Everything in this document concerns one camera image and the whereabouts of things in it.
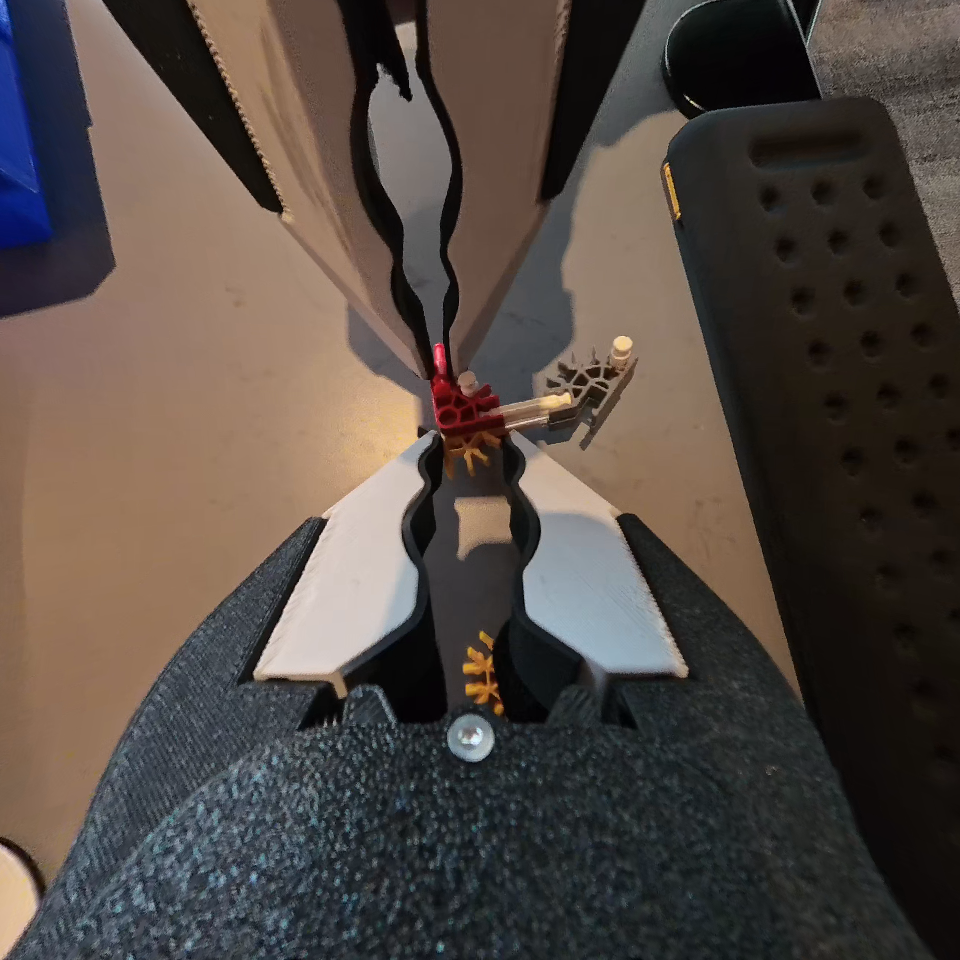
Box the blue bin with plastic bags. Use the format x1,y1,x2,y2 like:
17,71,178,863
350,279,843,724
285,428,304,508
0,0,55,249

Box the yellow toy connector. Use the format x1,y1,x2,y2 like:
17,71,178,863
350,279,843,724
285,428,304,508
461,630,505,714

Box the toy rod and connector assembly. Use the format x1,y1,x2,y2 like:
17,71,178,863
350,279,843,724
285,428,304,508
431,336,640,481

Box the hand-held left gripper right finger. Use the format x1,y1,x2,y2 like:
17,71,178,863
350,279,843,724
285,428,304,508
504,431,691,695

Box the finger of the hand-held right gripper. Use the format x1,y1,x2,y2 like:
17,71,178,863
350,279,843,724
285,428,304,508
187,0,440,382
416,0,565,369

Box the black round base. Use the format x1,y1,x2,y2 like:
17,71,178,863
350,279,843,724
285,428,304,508
660,0,825,121

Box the black perforated pad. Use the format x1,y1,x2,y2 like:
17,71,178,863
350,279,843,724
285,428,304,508
662,96,960,960

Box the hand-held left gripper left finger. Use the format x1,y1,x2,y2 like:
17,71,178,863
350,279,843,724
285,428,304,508
252,429,445,699

